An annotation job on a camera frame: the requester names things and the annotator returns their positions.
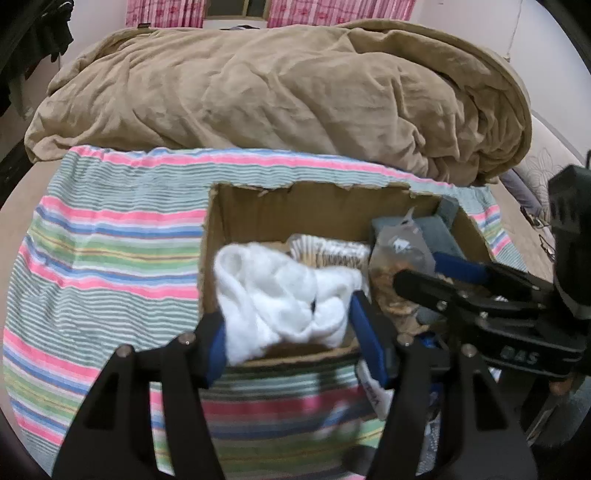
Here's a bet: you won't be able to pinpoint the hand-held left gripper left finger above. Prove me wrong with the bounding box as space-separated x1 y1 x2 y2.
53 315 229 480

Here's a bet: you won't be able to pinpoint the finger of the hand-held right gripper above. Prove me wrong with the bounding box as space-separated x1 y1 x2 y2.
394 269 546 325
433 252 556 302

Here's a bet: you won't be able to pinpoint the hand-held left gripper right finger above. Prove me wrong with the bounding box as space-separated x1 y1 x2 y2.
349 292 539 480

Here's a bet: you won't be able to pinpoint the clear plastic snack bag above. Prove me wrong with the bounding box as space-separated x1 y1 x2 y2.
368 208 445 334

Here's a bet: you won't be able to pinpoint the white fluffy cloth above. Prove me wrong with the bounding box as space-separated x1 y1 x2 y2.
213 241 364 366

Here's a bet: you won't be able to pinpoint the cardboard box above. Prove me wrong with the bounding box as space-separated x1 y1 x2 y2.
198 180 498 367

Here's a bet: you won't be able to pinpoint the eyeglasses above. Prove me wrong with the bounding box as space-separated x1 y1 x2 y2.
537 232 560 258

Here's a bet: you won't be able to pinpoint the white paper tag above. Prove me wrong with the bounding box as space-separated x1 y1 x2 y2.
357 359 394 418

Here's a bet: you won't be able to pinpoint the dark grey cloth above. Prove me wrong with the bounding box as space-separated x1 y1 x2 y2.
502 170 546 214

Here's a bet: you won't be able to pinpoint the floral beige bed sheet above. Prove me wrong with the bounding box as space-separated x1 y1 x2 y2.
510 113 591 278

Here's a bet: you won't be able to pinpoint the striped colourful cloth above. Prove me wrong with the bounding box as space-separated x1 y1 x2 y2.
2 145 528 480

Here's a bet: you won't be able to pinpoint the tan blanket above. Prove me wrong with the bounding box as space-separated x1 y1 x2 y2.
23 18 533 186

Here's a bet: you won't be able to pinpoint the pink curtain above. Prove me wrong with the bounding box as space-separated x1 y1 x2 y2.
126 0 206 28
267 0 417 29

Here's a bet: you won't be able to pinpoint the window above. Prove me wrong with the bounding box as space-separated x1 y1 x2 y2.
203 0 271 21

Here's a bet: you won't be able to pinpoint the dark hanging clothes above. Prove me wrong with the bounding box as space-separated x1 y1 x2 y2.
0 0 75 118

